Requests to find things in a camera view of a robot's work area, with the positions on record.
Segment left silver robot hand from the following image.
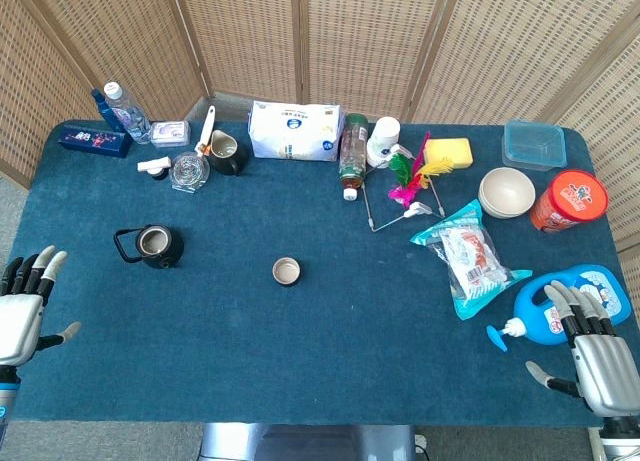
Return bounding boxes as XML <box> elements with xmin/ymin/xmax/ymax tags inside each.
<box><xmin>0</xmin><ymin>245</ymin><xmax>82</xmax><ymax>368</ymax></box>

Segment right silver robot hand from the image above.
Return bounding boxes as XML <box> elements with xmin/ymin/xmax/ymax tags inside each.
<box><xmin>524</xmin><ymin>279</ymin><xmax>640</xmax><ymax>419</ymax></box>

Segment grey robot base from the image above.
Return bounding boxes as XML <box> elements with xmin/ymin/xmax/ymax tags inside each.
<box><xmin>198</xmin><ymin>422</ymin><xmax>417</xmax><ymax>461</ymax></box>

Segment black teapot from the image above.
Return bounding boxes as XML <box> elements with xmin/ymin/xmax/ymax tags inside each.
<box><xmin>113</xmin><ymin>224</ymin><xmax>185</xmax><ymax>270</ymax></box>

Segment blue detergent pump bottle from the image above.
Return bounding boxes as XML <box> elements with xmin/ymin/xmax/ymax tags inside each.
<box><xmin>486</xmin><ymin>263</ymin><xmax>632</xmax><ymax>353</ymax></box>

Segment teal snack bag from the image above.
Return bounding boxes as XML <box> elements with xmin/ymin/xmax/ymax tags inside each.
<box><xmin>409</xmin><ymin>198</ymin><xmax>534</xmax><ymax>322</ymax></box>

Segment orange snack canister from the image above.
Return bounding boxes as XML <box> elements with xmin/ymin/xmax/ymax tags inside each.
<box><xmin>529</xmin><ymin>168</ymin><xmax>610</xmax><ymax>234</ymax></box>

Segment dark blue rectangular box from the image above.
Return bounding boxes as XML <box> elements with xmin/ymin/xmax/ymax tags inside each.
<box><xmin>57</xmin><ymin>123</ymin><xmax>133</xmax><ymax>159</ymax></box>

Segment small white black object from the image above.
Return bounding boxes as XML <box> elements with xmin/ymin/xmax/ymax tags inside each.
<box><xmin>137</xmin><ymin>155</ymin><xmax>173</xmax><ymax>181</ymax></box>

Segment beige bowl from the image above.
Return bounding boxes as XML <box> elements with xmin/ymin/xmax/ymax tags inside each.
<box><xmin>477</xmin><ymin>166</ymin><xmax>537</xmax><ymax>220</ymax></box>

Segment dark blue bottle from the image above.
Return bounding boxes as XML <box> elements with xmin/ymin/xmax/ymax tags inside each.
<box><xmin>90</xmin><ymin>88</ymin><xmax>126</xmax><ymax>132</ymax></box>

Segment clear glass cup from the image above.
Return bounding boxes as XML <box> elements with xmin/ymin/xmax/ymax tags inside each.
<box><xmin>169</xmin><ymin>151</ymin><xmax>211</xmax><ymax>195</ymax></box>

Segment clear water bottle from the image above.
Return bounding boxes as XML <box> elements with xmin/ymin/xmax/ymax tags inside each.
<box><xmin>103</xmin><ymin>81</ymin><xmax>152</xmax><ymax>146</ymax></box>

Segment clear plastic food container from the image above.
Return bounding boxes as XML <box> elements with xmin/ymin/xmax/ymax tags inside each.
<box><xmin>501</xmin><ymin>119</ymin><xmax>568</xmax><ymax>173</ymax></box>

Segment clear plastic wipes box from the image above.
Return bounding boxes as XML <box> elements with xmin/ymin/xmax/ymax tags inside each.
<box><xmin>149</xmin><ymin>119</ymin><xmax>192</xmax><ymax>149</ymax></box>

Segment black ceramic pitcher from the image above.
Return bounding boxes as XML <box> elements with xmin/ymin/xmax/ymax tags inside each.
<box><xmin>208</xmin><ymin>129</ymin><xmax>250</xmax><ymax>177</ymax></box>

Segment small black teacup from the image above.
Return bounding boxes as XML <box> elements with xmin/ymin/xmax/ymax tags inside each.
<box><xmin>271</xmin><ymin>256</ymin><xmax>302</xmax><ymax>288</ymax></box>

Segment yellow sponge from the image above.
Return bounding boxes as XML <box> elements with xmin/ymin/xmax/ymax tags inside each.
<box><xmin>422</xmin><ymin>137</ymin><xmax>475</xmax><ymax>170</ymax></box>

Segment colourful feather shuttlecock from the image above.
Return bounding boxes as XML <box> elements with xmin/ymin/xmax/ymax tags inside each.
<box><xmin>387</xmin><ymin>130</ymin><xmax>455</xmax><ymax>209</ymax></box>

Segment blue felt table mat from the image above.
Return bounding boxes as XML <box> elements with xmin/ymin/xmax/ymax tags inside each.
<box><xmin>6</xmin><ymin>119</ymin><xmax>632</xmax><ymax>428</ymax></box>

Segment white plastic jar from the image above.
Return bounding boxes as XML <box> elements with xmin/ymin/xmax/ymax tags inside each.
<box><xmin>365</xmin><ymin>116</ymin><xmax>414</xmax><ymax>169</ymax></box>

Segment white paper tissue pack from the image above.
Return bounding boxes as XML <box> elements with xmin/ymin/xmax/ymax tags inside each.
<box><xmin>247</xmin><ymin>100</ymin><xmax>346</xmax><ymax>163</ymax></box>

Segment green tea drink bottle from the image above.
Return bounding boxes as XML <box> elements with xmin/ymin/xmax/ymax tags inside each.
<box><xmin>338</xmin><ymin>112</ymin><xmax>370</xmax><ymax>202</ymax></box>

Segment woven bamboo folding screen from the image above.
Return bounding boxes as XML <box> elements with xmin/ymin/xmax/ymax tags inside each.
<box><xmin>0</xmin><ymin>0</ymin><xmax>640</xmax><ymax>327</ymax></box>

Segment metal wire tool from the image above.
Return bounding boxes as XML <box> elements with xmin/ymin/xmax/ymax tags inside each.
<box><xmin>360</xmin><ymin>169</ymin><xmax>447</xmax><ymax>233</ymax></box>

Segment white handled brush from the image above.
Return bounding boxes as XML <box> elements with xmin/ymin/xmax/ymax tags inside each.
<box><xmin>194</xmin><ymin>105</ymin><xmax>217</xmax><ymax>158</ymax></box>

